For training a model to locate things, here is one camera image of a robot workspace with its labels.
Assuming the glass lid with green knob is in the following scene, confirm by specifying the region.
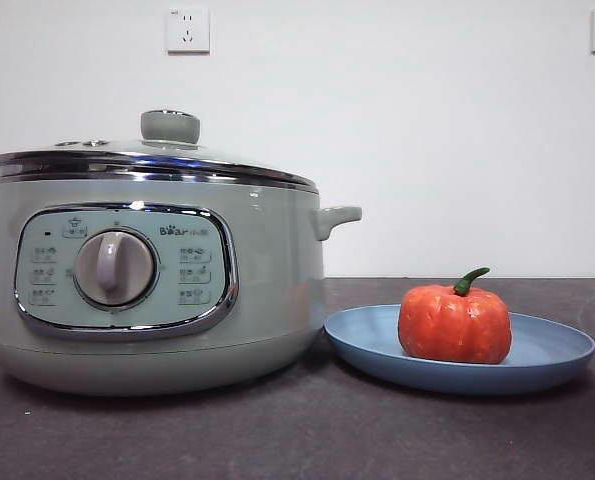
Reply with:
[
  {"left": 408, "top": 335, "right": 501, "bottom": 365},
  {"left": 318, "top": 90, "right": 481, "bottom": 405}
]
[{"left": 0, "top": 110, "right": 320, "bottom": 192}]

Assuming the orange pumpkin with green stem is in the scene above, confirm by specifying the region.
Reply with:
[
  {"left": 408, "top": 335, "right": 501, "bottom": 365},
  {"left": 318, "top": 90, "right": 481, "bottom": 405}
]
[{"left": 397, "top": 266, "right": 514, "bottom": 364}]

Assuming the pale green electric steamer pot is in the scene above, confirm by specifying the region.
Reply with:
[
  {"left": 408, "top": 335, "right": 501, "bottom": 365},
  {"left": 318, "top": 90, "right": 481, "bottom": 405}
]
[{"left": 0, "top": 175, "right": 364, "bottom": 398}]

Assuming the blue round plate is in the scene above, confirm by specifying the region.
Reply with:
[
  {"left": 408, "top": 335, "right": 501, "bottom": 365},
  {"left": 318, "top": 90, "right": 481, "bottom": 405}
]
[{"left": 322, "top": 303, "right": 595, "bottom": 397}]

